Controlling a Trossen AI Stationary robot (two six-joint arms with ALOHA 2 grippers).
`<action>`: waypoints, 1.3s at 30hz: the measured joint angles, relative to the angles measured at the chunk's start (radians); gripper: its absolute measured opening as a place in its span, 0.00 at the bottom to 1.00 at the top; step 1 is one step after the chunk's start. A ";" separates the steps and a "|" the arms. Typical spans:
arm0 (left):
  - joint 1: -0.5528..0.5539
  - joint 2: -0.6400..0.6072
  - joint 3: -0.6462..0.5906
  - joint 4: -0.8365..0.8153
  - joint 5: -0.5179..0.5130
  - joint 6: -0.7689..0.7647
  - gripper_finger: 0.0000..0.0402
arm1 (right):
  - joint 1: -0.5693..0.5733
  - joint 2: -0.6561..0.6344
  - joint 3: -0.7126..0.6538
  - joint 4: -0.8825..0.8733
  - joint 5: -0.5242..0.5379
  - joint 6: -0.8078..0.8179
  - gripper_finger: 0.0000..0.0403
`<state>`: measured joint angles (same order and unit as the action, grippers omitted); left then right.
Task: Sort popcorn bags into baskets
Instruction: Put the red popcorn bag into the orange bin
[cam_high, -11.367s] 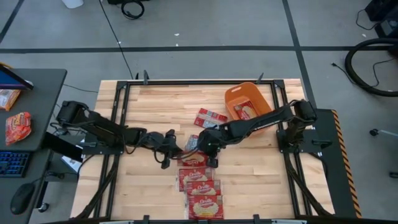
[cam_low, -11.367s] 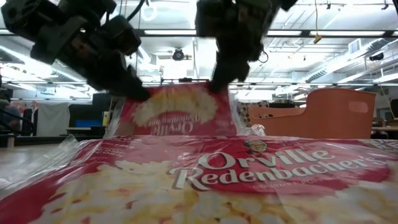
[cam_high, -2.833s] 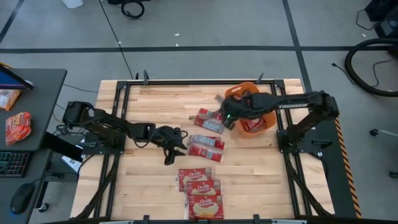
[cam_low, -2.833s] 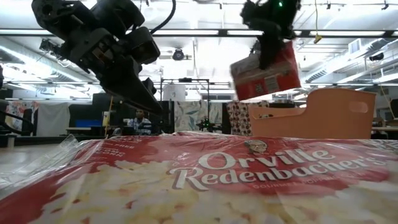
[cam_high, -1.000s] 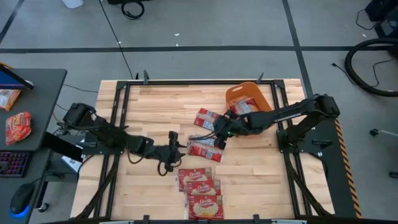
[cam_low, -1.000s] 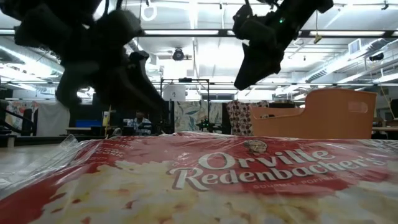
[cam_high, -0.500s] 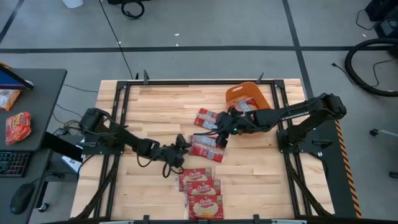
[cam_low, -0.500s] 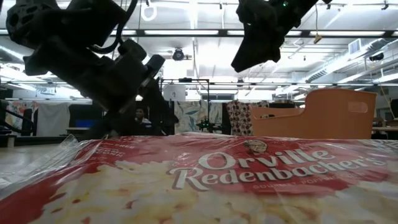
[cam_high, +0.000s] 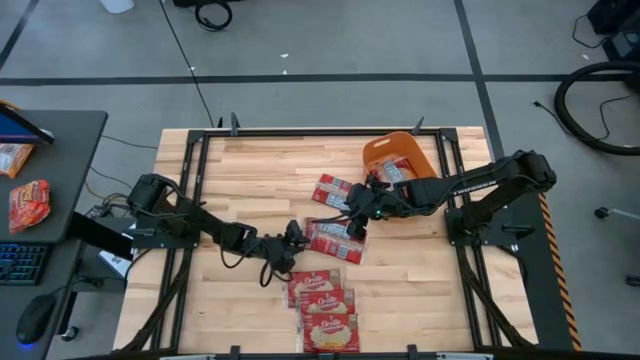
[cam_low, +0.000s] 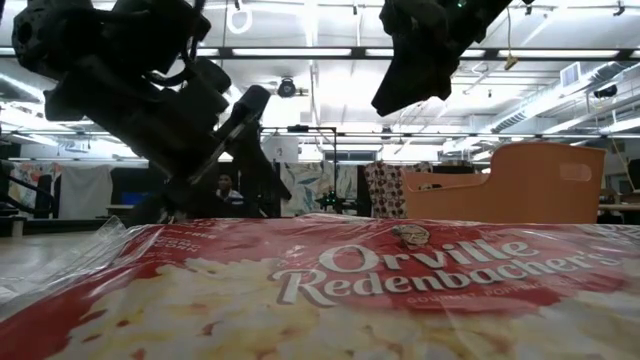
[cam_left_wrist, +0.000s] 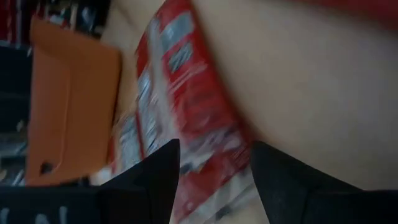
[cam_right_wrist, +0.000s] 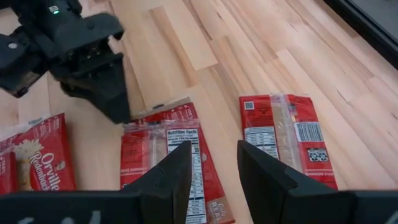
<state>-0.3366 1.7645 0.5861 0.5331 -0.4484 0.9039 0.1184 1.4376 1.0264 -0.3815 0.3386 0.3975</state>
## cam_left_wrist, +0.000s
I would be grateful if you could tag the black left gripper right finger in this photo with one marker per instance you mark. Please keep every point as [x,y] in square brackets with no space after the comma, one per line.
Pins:
[311,199]

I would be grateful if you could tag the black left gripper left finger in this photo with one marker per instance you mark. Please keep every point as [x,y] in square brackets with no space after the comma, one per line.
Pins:
[93,205]

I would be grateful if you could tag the red popcorn bag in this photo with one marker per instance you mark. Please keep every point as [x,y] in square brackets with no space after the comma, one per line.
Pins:
[192,93]
[127,143]

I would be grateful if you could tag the orange plastic basket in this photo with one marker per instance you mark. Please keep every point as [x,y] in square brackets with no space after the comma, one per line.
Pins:
[71,109]

